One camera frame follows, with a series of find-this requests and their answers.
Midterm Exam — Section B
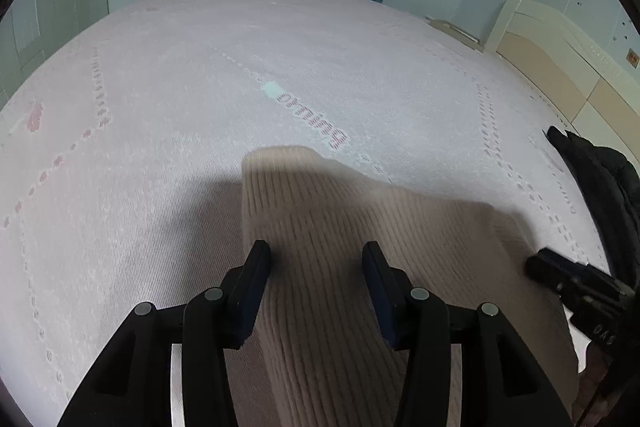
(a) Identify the black garment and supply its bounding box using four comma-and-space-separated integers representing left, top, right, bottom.
546, 125, 640, 283

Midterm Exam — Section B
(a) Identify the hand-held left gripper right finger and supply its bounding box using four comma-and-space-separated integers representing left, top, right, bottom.
362, 242, 573, 427

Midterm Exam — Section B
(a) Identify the beige flat pillow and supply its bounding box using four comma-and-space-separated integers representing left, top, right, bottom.
425, 17, 485, 54

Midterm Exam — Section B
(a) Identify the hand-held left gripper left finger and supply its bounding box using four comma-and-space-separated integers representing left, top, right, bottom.
57, 240, 273, 427

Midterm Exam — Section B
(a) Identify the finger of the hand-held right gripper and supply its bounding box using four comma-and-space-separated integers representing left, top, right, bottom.
525, 256, 582, 296
537, 248, 633, 293

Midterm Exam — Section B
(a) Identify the white patterned bed cover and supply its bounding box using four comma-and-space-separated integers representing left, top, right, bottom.
0, 0, 626, 418

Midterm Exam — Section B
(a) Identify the beige ribbed knit sweater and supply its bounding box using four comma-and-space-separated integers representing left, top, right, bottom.
240, 146, 581, 427

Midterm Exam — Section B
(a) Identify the cream wooden headboard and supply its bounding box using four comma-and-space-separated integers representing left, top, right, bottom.
482, 0, 640, 158

